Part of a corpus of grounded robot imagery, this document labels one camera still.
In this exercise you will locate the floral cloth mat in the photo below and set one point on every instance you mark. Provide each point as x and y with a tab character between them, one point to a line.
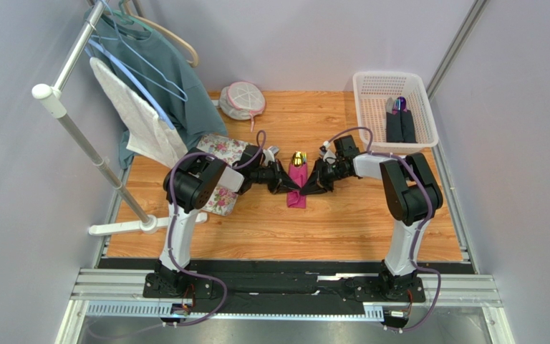
222	200

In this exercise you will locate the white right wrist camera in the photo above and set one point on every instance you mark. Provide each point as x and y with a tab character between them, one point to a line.
326	153

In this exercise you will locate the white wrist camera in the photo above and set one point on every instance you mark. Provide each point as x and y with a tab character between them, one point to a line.
270	154
326	153

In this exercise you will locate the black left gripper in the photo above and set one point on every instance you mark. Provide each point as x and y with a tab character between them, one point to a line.
282	182

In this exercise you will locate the white mesh laundry pouch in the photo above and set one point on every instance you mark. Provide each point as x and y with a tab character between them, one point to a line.
242	101

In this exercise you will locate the teal t-shirt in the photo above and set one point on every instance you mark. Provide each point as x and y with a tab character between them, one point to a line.
157	94

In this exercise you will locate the iridescent gold spoon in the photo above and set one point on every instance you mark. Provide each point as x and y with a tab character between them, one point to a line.
296	159

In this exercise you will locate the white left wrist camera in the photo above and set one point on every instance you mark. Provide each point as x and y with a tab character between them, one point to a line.
270	154

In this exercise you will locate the white towel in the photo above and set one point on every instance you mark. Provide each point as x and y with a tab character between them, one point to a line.
149	135

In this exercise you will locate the dark rolled napkin bundle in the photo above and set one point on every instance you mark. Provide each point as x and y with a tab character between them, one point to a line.
399	122

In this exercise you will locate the wooden clothes hanger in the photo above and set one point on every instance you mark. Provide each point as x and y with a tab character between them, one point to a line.
134	10

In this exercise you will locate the white plastic basket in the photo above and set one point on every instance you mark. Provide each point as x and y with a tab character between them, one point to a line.
371	91

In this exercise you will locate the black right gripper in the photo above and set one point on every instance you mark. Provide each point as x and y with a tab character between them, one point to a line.
326	173

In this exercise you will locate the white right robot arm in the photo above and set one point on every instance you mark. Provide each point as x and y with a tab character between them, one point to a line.
412	196

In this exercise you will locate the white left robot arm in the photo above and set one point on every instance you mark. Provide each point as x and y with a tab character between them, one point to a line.
189	186

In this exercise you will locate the metal clothes rack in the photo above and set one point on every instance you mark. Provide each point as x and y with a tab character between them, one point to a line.
49	96

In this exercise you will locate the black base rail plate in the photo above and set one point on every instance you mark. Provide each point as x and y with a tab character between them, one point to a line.
282	287

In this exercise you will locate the blue clothes hanger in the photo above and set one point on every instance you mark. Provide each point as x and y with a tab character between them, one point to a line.
95	41

